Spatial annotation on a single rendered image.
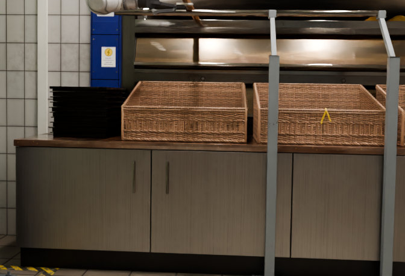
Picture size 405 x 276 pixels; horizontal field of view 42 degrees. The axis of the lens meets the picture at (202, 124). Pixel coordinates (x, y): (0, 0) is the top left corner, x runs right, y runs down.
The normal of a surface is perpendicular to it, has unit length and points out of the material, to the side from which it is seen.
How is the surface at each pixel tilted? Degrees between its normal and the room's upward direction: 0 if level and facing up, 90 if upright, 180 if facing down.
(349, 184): 90
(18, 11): 90
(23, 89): 90
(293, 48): 70
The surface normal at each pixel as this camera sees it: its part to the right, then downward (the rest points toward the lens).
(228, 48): -0.06, -0.29
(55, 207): -0.07, 0.05
